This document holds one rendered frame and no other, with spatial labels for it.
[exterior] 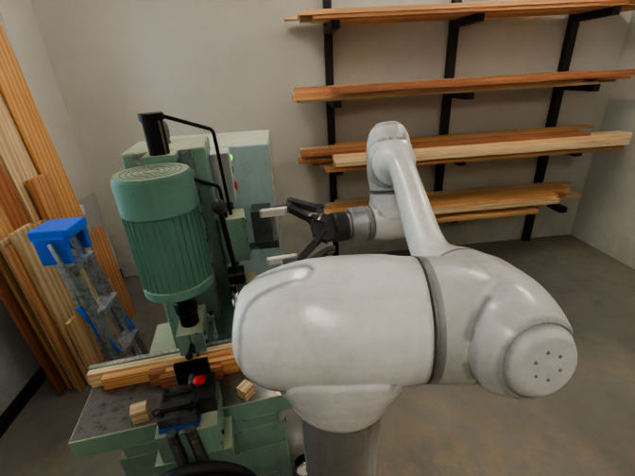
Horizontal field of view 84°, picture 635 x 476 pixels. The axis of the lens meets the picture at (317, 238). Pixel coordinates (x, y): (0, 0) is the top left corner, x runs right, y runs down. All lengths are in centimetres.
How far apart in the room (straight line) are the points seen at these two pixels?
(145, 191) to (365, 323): 61
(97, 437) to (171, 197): 64
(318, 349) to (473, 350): 13
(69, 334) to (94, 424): 143
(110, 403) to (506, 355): 105
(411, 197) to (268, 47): 256
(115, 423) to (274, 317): 86
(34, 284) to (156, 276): 156
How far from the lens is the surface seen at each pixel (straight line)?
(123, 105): 335
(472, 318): 34
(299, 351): 33
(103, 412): 119
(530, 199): 353
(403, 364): 34
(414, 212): 64
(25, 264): 237
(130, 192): 84
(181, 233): 87
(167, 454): 102
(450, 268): 36
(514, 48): 368
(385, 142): 86
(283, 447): 122
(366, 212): 88
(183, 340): 105
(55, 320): 251
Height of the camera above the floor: 169
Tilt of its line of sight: 25 degrees down
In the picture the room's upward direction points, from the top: 3 degrees counter-clockwise
